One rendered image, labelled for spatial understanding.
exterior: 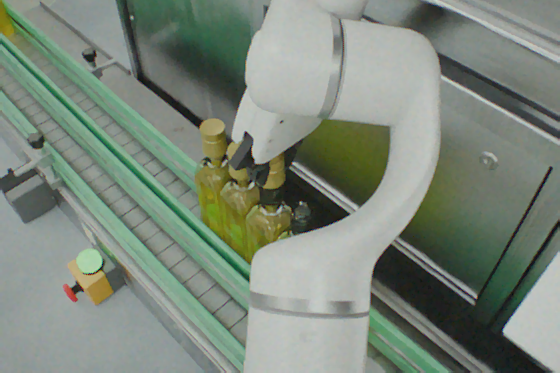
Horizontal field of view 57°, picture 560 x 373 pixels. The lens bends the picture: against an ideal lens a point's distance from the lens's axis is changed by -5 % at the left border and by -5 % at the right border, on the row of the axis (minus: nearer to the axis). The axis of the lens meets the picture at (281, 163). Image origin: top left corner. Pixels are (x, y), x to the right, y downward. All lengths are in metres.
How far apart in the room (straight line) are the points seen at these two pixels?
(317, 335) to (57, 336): 0.78
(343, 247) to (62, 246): 0.89
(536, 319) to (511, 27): 0.37
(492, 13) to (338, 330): 0.34
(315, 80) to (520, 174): 0.30
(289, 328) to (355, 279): 0.05
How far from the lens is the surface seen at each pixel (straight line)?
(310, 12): 0.39
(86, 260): 1.01
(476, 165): 0.62
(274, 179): 0.65
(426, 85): 0.38
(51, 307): 1.11
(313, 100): 0.37
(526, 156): 0.58
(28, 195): 1.19
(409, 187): 0.37
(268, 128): 0.52
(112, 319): 1.06
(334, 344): 0.35
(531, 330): 0.75
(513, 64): 0.53
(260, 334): 0.36
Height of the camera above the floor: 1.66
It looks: 47 degrees down
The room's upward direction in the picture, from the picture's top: straight up
